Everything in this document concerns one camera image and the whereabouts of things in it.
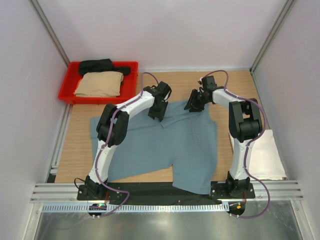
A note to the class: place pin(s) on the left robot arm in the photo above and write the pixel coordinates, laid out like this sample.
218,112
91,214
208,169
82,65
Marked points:
112,129

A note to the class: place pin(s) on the blue t-shirt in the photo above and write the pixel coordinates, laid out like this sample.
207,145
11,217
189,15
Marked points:
186,141

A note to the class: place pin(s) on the red plastic bin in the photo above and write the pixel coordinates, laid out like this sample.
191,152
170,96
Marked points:
72,77

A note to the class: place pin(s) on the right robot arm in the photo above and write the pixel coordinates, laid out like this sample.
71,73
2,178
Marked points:
244,124

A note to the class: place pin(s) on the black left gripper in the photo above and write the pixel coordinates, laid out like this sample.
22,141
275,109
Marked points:
160,115

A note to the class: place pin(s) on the beige folded t-shirt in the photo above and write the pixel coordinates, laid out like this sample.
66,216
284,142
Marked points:
99,85

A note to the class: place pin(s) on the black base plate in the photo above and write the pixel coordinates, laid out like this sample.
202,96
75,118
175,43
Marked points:
142,190

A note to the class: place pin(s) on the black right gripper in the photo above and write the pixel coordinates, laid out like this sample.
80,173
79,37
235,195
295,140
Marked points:
192,102

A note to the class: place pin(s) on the slotted cable duct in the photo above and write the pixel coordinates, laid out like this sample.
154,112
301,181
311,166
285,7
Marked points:
105,208

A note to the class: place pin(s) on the black t-shirt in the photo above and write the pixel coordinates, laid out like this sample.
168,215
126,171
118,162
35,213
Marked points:
101,65

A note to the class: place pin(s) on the white folded t-shirt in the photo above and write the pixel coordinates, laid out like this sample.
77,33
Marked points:
263,160

